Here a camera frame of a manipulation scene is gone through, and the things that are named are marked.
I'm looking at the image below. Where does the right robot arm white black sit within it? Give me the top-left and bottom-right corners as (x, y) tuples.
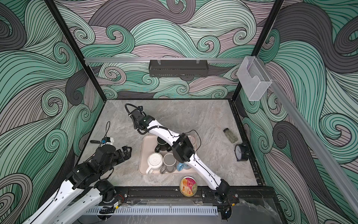
(125, 104), (230, 203)

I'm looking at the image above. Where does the grey mug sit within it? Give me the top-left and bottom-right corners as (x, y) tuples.
(160, 153), (177, 174)

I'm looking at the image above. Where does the clear acrylic wall holder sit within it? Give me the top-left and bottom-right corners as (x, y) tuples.
(237, 57), (272, 101)

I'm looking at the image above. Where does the blue mug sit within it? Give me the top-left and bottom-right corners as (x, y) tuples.
(176, 162), (191, 172)

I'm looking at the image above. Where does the aluminium rail right wall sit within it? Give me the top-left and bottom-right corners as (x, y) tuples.
(257, 59), (358, 215)

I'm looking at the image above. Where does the black round clock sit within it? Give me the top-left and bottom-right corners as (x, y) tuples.
(235, 142), (249, 161)

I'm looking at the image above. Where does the white slotted cable duct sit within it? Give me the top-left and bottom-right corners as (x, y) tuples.
(83, 205), (219, 217)

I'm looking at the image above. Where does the beige plastic tray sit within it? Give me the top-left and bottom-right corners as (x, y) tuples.
(139, 135), (200, 175)

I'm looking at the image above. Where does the white ribbed mug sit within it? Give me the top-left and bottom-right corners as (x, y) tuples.
(146, 153), (164, 175)

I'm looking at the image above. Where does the aluminium rail wall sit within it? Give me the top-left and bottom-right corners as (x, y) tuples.
(257, 59), (358, 215)
(84, 57), (244, 64)

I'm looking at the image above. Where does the black wall basket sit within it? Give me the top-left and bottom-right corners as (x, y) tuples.
(148, 60), (209, 77)

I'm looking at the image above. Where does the aluminium rail back wall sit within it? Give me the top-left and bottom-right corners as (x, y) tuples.
(84, 57), (244, 64)

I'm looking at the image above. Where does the black mug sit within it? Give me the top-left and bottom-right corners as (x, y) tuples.
(154, 137), (172, 153)

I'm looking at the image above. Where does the round colourful tin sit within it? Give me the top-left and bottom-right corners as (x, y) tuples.
(180, 176), (198, 197)

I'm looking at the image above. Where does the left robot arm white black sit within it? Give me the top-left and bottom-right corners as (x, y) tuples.
(25, 144), (132, 224)

